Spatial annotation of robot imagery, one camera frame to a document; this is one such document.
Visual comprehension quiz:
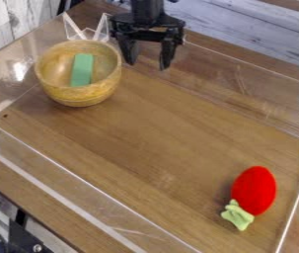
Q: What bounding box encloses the green rectangular block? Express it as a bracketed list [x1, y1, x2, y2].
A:
[70, 53, 94, 87]

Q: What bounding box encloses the red plush strawberry toy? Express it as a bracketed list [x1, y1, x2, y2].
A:
[221, 166, 277, 231]

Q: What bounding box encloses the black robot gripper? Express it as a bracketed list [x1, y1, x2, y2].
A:
[110, 13, 186, 70]

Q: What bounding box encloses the clear acrylic corner bracket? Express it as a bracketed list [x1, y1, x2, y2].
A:
[62, 13, 111, 42]

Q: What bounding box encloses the black clamp with cable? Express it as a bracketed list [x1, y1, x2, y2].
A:
[0, 210, 54, 253]

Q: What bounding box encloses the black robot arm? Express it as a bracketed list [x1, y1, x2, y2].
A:
[110, 0, 186, 70]

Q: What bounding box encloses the brown wooden bowl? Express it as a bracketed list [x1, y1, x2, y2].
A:
[35, 40, 122, 107]

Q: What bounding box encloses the clear acrylic tray wall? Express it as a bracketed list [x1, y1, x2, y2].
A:
[0, 21, 299, 253]

